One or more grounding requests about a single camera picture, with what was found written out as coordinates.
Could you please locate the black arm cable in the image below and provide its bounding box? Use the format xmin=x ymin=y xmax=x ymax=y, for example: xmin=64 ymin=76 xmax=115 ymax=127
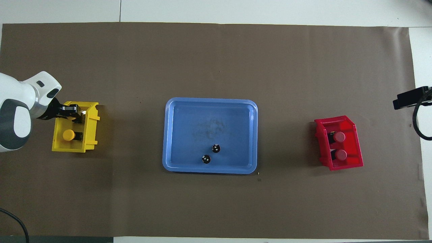
xmin=412 ymin=88 xmax=432 ymax=141
xmin=0 ymin=208 xmax=29 ymax=243

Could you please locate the brown table mat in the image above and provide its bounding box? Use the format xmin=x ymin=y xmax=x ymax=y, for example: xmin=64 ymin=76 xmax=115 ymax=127
xmin=0 ymin=22 xmax=429 ymax=241

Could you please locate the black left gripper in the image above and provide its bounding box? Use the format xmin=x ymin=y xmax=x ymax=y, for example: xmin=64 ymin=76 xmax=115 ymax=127
xmin=36 ymin=99 xmax=85 ymax=124

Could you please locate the red plastic bin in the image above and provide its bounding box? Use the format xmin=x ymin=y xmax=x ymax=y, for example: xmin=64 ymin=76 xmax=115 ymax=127
xmin=314 ymin=115 xmax=364 ymax=171

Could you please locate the blue plastic tray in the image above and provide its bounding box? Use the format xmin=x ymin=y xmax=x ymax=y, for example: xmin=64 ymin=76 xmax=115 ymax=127
xmin=162 ymin=98 xmax=258 ymax=174

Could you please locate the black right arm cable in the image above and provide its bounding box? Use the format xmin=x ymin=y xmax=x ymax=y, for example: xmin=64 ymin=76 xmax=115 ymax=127
xmin=412 ymin=88 xmax=432 ymax=141

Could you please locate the red push button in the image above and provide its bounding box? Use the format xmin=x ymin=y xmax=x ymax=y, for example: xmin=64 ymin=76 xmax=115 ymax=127
xmin=327 ymin=131 xmax=346 ymax=143
xmin=329 ymin=149 xmax=348 ymax=161

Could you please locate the yellow plastic bin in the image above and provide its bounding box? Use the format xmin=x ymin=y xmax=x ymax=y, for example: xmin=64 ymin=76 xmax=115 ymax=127
xmin=52 ymin=101 xmax=101 ymax=153

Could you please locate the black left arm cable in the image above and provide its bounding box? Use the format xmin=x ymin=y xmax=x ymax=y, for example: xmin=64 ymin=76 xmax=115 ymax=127
xmin=0 ymin=208 xmax=29 ymax=243

